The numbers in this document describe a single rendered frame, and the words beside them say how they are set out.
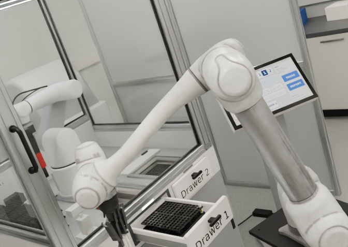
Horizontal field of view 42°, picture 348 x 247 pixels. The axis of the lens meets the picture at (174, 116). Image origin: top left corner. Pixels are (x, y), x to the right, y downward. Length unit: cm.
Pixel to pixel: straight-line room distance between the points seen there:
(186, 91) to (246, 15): 179
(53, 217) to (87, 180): 41
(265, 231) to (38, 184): 91
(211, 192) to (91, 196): 114
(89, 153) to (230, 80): 56
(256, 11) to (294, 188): 187
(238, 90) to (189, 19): 226
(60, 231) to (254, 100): 89
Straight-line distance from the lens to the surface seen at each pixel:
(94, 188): 137
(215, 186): 244
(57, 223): 177
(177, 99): 149
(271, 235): 190
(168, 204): 208
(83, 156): 154
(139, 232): 199
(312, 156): 343
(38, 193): 171
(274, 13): 310
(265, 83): 261
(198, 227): 181
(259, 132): 138
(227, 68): 125
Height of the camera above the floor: 187
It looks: 18 degrees down
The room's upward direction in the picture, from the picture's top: 19 degrees counter-clockwise
